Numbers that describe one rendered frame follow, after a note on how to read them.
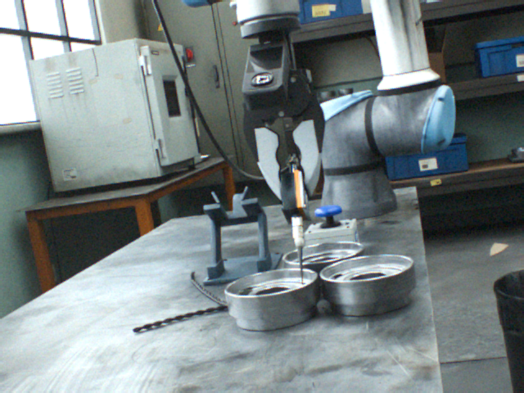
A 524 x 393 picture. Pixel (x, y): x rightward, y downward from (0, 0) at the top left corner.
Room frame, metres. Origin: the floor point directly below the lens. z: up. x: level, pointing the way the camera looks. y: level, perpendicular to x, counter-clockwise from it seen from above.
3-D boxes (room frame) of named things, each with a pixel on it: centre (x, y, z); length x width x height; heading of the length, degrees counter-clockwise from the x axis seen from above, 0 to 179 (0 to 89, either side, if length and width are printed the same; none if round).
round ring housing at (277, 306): (0.74, 0.02, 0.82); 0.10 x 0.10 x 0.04
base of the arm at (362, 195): (1.32, -0.16, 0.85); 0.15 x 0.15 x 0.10
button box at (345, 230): (0.99, -0.08, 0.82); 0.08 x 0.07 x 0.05; 168
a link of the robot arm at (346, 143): (1.31, -0.17, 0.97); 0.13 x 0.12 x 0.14; 60
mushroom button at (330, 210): (0.99, -0.08, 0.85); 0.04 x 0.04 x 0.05
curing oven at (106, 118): (3.33, 0.64, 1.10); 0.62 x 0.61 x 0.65; 168
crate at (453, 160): (4.32, -1.03, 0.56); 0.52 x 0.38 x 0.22; 75
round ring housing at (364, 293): (0.73, -0.09, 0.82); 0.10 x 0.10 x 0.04
